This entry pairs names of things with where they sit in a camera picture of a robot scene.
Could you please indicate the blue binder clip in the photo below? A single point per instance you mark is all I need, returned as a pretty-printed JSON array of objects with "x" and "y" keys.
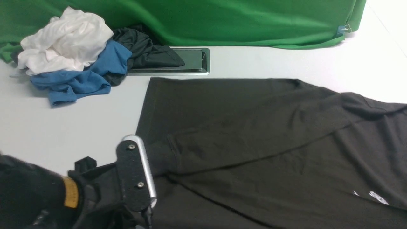
[{"x": 343, "y": 30}]

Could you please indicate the metal table cable hatch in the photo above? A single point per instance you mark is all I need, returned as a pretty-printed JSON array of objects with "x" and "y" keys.
[{"x": 197, "y": 62}]

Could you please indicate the dark teal crumpled shirt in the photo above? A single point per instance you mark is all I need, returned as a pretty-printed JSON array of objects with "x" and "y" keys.
[{"x": 147, "y": 51}]

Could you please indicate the white crumpled shirt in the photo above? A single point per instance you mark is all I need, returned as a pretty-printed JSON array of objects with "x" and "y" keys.
[{"x": 70, "y": 42}]

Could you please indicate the green backdrop cloth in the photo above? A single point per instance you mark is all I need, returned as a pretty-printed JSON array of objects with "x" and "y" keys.
[{"x": 288, "y": 24}]

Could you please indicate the dark gray long-sleeve shirt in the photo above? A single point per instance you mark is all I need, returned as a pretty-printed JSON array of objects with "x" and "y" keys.
[{"x": 273, "y": 154}]

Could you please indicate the blue crumpled shirt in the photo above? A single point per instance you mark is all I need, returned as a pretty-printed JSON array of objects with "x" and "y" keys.
[{"x": 65, "y": 87}]

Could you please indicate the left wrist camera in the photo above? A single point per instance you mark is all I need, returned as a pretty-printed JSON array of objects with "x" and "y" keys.
[{"x": 134, "y": 173}]

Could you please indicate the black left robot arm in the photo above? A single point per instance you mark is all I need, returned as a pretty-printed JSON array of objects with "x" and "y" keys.
[{"x": 33, "y": 197}]

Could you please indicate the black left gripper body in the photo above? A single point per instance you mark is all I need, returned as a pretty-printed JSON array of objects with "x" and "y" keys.
[{"x": 101, "y": 205}]

